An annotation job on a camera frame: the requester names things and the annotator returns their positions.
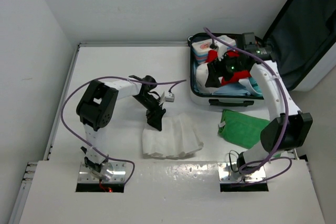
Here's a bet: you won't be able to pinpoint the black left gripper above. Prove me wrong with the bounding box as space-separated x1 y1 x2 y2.
133 93 165 131

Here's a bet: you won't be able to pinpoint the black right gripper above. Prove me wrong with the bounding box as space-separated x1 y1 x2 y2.
205 50 246 88

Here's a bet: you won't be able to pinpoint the white tissue roll pack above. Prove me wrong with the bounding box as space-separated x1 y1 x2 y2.
195 63 243 89

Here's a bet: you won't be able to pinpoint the red cloth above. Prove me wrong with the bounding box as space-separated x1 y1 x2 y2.
205 50 251 88

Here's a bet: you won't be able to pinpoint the white pleated skirt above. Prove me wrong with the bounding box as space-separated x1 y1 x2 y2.
142 113 204 159

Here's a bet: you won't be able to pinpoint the striped white wipes box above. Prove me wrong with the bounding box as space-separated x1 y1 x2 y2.
191 35 237 65

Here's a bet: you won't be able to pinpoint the teal headphones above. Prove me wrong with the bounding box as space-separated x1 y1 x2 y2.
249 77 263 97

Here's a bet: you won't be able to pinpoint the light blue shirt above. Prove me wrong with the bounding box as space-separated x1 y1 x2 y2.
194 78 256 97

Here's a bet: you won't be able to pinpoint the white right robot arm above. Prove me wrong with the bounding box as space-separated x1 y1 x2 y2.
202 33 313 174

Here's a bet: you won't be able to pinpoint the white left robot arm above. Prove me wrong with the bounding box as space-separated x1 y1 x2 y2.
76 76 166 175

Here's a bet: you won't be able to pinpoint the green towel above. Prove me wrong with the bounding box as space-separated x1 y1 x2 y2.
217 109 269 149

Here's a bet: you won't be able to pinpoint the open grey suitcase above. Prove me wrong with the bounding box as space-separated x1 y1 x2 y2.
188 0 335 107

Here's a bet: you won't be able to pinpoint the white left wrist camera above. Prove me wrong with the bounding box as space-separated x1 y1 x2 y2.
159 92 175 104

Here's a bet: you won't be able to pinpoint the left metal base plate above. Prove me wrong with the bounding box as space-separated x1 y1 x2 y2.
77 162 126 184

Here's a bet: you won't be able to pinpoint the metal base plate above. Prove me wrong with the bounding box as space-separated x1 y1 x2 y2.
217 162 266 184
77 162 126 184

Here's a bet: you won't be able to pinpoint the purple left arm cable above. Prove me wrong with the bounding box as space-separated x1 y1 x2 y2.
60 76 187 185

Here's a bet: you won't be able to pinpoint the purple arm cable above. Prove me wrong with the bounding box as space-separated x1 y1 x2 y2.
204 26 292 185
60 76 187 185

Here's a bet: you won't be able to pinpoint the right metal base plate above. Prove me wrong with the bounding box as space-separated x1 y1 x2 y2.
217 162 266 184

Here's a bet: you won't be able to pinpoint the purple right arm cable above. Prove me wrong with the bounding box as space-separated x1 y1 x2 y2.
204 26 292 185

